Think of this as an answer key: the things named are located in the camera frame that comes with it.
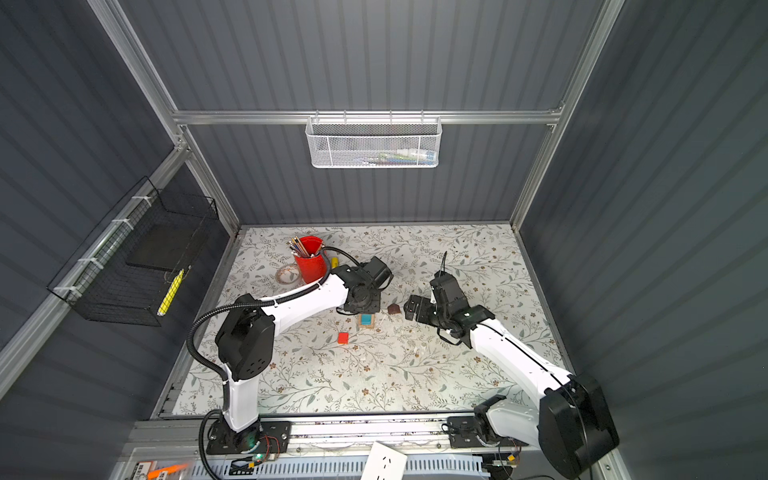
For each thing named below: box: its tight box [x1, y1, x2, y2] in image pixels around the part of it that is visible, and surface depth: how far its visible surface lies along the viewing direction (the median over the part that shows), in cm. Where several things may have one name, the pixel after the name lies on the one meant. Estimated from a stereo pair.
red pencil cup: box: [295, 235, 327, 284], surface depth 100 cm
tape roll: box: [275, 264, 301, 285], surface depth 107 cm
